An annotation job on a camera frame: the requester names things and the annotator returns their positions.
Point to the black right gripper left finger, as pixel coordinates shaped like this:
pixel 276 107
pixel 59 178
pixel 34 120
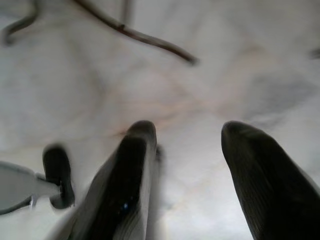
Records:
pixel 125 185

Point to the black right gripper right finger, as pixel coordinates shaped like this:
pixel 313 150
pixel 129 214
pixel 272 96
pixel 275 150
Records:
pixel 270 185

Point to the black robot foot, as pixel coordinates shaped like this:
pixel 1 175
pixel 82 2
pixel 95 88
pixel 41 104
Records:
pixel 58 172

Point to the silver robot leg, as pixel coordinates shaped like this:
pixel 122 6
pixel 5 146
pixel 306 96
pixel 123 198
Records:
pixel 17 186

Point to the grey furniture leg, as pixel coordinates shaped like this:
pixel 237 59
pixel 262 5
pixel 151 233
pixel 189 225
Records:
pixel 127 11

